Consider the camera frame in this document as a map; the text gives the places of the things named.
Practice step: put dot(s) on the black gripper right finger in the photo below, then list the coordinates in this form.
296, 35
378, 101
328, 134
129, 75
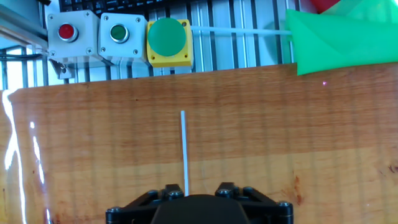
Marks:
267, 210

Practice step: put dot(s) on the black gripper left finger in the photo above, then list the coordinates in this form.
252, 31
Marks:
133, 210

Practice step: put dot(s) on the red flag with white stick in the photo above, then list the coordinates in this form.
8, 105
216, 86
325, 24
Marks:
185, 155

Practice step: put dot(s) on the wood grain table mat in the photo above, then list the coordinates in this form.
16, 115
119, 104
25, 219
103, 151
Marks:
248, 124

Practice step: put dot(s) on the grey box with green button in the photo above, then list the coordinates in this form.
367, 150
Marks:
122, 40

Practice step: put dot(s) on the yellow box green mushroom button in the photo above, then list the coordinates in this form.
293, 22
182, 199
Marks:
168, 43

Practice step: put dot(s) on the green cloth on rollers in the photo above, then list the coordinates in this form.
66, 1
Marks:
342, 46

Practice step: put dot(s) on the grey box with red button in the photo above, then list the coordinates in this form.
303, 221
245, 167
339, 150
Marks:
73, 40

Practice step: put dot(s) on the black keyboard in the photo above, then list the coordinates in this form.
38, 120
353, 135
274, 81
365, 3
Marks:
124, 5

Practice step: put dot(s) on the copper coloured frame post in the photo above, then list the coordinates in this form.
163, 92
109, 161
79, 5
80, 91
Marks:
18, 28

